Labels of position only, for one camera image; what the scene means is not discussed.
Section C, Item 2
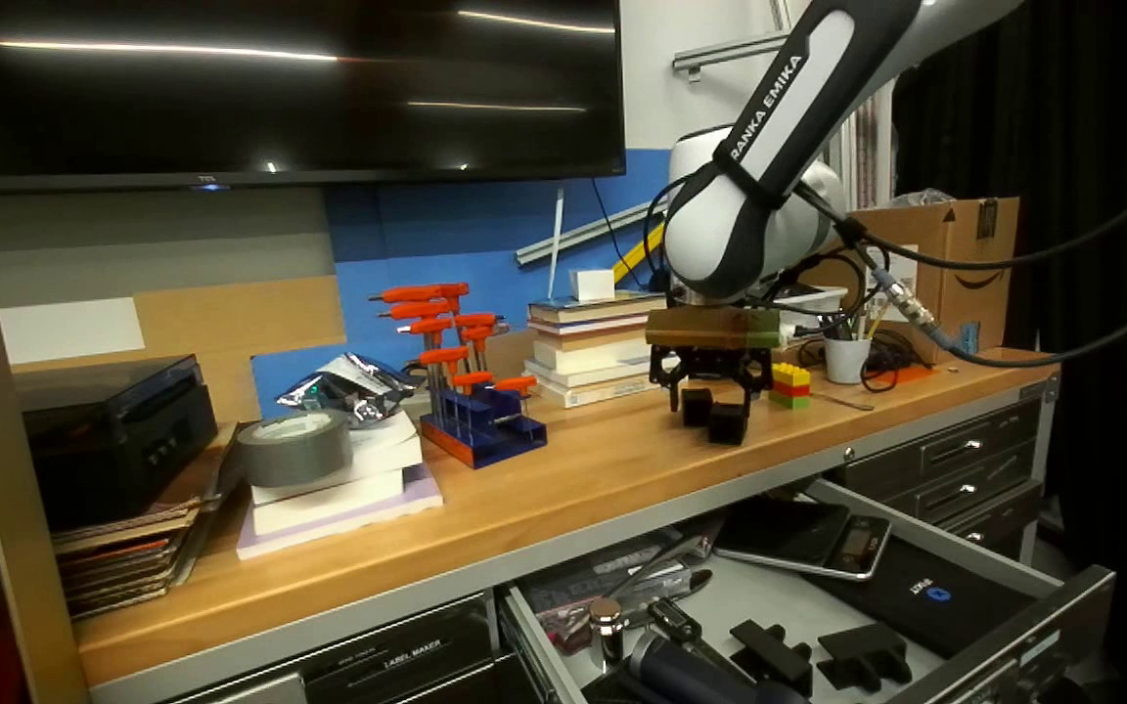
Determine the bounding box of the cardboard amazon box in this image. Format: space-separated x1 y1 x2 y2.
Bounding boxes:
860 194 1020 349

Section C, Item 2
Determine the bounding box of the black case on counter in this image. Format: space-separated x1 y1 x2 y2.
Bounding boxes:
17 355 217 528

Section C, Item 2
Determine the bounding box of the grey drawer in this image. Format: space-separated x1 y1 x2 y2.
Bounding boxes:
501 481 1113 704

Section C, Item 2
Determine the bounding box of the small white box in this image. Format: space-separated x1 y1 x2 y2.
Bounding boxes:
576 270 615 303

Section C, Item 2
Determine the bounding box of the stack of books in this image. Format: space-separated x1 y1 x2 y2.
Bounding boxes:
526 295 667 407

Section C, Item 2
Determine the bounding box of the black monitor screen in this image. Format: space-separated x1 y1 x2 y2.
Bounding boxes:
0 0 625 193

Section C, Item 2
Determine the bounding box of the grey duct tape roll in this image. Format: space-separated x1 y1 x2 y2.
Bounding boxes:
236 409 349 488

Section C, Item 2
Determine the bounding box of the black tablet in drawer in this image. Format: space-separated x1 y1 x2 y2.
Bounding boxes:
718 495 891 584

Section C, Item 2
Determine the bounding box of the black block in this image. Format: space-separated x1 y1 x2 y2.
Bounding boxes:
709 402 749 447
677 386 711 425

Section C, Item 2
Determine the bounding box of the yellow red green lego stack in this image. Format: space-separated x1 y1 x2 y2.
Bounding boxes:
773 364 812 407

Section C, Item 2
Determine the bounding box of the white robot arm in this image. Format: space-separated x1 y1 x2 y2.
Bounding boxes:
645 0 1020 390

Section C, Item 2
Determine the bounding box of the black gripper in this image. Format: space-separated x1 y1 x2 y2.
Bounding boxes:
645 308 779 390

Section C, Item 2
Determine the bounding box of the white cup with pens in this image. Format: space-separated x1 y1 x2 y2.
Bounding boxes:
822 318 873 386

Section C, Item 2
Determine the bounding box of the yellow level on wall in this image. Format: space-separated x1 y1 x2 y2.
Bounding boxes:
609 215 667 284

